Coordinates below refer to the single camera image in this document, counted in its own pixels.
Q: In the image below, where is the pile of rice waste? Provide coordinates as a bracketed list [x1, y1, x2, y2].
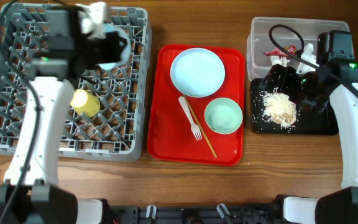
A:
[253, 88, 297, 129]

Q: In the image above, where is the white plastic fork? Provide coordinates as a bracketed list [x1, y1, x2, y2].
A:
[178, 96, 202, 141]

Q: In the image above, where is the grey plastic dishwasher rack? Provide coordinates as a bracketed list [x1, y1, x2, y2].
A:
[0, 3, 152, 161]

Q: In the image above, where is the red plastic tray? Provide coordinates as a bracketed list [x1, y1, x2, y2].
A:
[147, 44, 246, 166]

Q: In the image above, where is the green bowl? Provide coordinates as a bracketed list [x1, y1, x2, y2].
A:
[204, 98, 243, 134]

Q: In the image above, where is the crumpled white tissue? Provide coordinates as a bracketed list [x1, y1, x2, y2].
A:
[270, 55, 290, 67]

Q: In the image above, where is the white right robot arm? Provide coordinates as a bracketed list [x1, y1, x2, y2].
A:
[260, 30, 358, 223]

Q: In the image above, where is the red snack wrapper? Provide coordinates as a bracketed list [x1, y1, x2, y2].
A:
[264, 45, 300, 58]

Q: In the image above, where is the wooden chopstick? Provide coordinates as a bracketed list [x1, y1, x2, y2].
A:
[183, 94, 218, 158]

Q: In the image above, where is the light blue bowl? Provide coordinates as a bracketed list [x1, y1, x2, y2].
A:
[98, 24, 131, 70]

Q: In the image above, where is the clear plastic waste bin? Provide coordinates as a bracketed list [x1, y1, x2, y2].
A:
[247, 17, 350, 80]

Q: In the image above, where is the yellow plastic cup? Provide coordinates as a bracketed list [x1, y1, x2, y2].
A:
[70, 89, 100, 118]

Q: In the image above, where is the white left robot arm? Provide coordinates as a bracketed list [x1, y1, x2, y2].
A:
[0, 2, 131, 223]

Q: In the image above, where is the light blue round plate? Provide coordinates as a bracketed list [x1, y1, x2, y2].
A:
[170, 48, 226, 98]

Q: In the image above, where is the black food waste tray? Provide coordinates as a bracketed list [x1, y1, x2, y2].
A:
[250, 78, 339, 136]

